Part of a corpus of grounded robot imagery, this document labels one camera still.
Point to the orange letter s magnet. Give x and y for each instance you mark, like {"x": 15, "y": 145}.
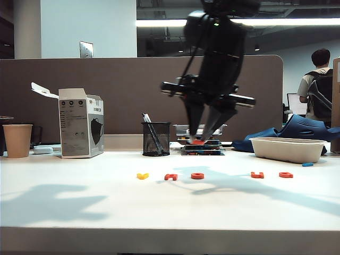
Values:
{"x": 197, "y": 142}

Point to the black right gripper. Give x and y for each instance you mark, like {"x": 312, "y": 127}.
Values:
{"x": 217, "y": 79}

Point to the clear pen with black cap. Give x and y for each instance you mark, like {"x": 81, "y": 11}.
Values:
{"x": 146, "y": 118}

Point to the orange letter a magnet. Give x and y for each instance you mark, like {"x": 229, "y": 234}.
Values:
{"x": 289, "y": 175}

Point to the small white plastic case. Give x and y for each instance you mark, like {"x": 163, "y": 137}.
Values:
{"x": 42, "y": 150}

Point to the brown wooden cabinet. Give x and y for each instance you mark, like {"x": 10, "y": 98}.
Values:
{"x": 336, "y": 106}

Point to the stacked colourful boxes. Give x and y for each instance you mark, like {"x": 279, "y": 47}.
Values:
{"x": 212, "y": 152}

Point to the black backpack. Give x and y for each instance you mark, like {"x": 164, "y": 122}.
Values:
{"x": 322, "y": 95}

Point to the person in beige shirt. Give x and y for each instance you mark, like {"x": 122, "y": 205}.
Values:
{"x": 321, "y": 58}

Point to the yellow letter y magnet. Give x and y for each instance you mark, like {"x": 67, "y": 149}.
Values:
{"x": 143, "y": 176}

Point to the beige pulp tray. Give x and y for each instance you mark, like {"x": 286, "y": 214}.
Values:
{"x": 287, "y": 151}

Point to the white grey mask box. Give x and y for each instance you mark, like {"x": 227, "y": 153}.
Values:
{"x": 77, "y": 127}

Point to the blue letter l magnet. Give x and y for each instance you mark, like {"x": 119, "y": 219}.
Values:
{"x": 308, "y": 164}

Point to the black mesh pen holder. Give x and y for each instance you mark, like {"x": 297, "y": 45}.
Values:
{"x": 156, "y": 140}

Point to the orange letter o magnet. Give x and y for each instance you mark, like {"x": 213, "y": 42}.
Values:
{"x": 193, "y": 176}

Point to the metal wall switch plate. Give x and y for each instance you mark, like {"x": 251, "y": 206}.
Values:
{"x": 86, "y": 49}

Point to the long ceiling light strip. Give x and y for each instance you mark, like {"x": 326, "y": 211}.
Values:
{"x": 159, "y": 23}

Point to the computer monitor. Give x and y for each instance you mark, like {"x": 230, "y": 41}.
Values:
{"x": 295, "y": 105}

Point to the clear plastic box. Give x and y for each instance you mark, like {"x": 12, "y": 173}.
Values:
{"x": 180, "y": 130}

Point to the brown paper cup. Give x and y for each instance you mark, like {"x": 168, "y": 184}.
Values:
{"x": 17, "y": 140}

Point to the orange letter u magnet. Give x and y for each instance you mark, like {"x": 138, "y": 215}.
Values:
{"x": 253, "y": 175}

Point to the orange letter n magnet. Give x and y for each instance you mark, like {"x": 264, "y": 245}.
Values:
{"x": 168, "y": 177}

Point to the brown desk partition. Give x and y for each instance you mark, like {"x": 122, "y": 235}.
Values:
{"x": 132, "y": 87}

